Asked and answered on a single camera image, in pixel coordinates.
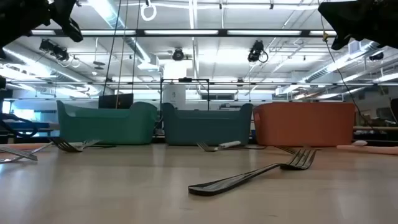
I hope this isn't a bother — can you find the wooden background workbench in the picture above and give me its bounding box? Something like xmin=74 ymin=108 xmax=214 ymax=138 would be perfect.
xmin=353 ymin=124 xmax=398 ymax=132

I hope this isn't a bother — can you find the black fork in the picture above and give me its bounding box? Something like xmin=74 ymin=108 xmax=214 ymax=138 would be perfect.
xmin=49 ymin=136 xmax=118 ymax=153
xmin=187 ymin=148 xmax=317 ymax=197

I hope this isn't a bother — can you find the dark teal plastic bin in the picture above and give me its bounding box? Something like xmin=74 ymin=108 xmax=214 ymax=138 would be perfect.
xmin=162 ymin=102 xmax=254 ymax=146

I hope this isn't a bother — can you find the white hanging ring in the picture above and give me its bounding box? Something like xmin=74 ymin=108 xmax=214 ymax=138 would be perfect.
xmin=140 ymin=0 xmax=157 ymax=22

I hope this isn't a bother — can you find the orange-handled silver fork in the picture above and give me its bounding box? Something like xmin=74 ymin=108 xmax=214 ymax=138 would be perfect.
xmin=0 ymin=145 xmax=39 ymax=162

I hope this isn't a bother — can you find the dark background workbench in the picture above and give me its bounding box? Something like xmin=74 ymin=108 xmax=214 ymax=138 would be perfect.
xmin=0 ymin=112 xmax=60 ymax=144

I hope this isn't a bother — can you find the black hanging cable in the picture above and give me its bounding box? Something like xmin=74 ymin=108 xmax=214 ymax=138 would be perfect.
xmin=102 ymin=0 xmax=123 ymax=96
xmin=131 ymin=0 xmax=141 ymax=94

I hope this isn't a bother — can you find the black ceiling-mounted camera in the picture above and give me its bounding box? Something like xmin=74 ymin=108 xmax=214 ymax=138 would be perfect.
xmin=248 ymin=39 xmax=269 ymax=63
xmin=172 ymin=47 xmax=185 ymax=62
xmin=39 ymin=39 xmax=70 ymax=62

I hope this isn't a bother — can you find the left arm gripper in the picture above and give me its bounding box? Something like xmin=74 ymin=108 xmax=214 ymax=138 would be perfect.
xmin=0 ymin=0 xmax=84 ymax=47

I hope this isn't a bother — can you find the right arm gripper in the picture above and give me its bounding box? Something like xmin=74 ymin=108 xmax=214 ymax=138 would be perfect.
xmin=317 ymin=0 xmax=398 ymax=50

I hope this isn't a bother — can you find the orange plastic bin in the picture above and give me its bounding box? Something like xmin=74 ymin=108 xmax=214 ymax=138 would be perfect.
xmin=253 ymin=102 xmax=356 ymax=147

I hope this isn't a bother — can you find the silver ceiling duct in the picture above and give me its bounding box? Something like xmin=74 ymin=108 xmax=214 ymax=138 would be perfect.
xmin=88 ymin=0 xmax=161 ymax=72

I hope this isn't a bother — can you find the black computer monitor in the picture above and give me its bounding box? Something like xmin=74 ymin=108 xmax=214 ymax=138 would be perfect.
xmin=98 ymin=93 xmax=134 ymax=110

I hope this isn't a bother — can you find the white cylindrical tank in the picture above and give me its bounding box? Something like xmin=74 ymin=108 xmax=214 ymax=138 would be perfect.
xmin=162 ymin=83 xmax=187 ymax=110

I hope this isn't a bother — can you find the green plastic bin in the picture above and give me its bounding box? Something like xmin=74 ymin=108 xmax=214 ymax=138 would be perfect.
xmin=56 ymin=100 xmax=158 ymax=146

